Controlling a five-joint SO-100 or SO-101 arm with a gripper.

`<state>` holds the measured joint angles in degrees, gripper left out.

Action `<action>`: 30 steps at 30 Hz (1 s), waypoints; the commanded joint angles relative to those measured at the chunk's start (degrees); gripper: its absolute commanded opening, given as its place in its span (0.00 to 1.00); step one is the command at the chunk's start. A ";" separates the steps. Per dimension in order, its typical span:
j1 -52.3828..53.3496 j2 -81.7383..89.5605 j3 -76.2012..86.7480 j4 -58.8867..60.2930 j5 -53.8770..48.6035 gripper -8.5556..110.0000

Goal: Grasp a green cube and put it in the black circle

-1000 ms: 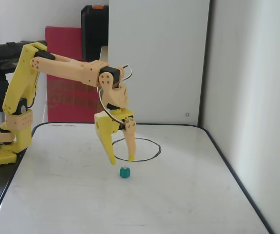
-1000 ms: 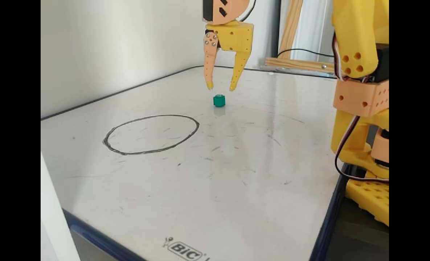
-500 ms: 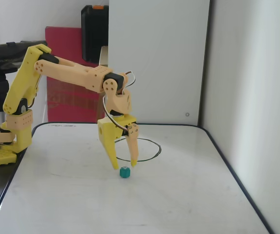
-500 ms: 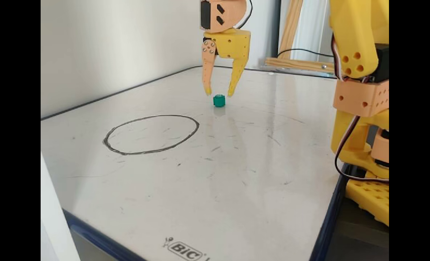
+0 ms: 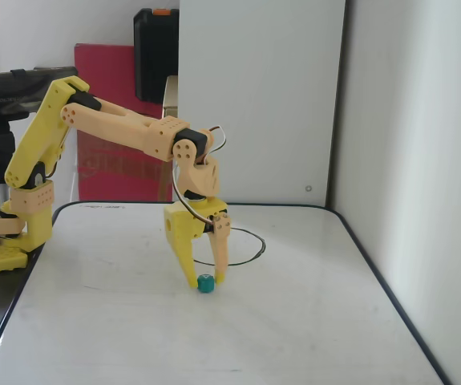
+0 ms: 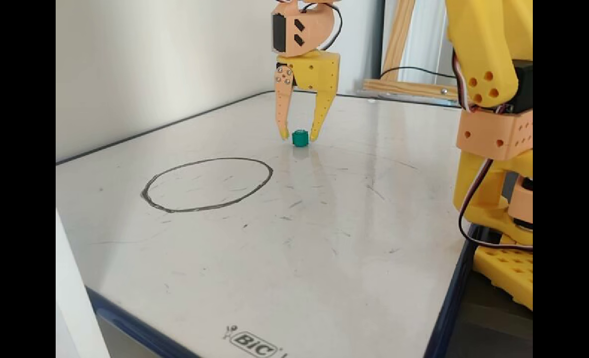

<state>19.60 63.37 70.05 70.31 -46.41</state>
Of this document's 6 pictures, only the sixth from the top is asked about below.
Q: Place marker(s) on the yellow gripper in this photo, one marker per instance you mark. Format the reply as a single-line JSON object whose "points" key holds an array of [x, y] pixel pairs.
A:
{"points": [[316, 72]]}

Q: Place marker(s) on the small green cube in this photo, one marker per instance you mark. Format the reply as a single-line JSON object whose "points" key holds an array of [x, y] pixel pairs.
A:
{"points": [[299, 138]]}

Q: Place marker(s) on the yellow and peach robot arm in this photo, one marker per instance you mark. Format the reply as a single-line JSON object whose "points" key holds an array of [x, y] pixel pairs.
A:
{"points": [[483, 49]]}

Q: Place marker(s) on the white dry-erase board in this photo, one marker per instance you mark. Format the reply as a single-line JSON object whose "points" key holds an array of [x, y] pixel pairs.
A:
{"points": [[299, 248]]}

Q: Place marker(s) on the tall white panel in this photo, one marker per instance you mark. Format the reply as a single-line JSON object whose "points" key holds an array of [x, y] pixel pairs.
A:
{"points": [[70, 298]]}

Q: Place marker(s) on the wooden frame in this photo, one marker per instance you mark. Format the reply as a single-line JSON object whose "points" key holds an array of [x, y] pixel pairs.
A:
{"points": [[398, 35]]}

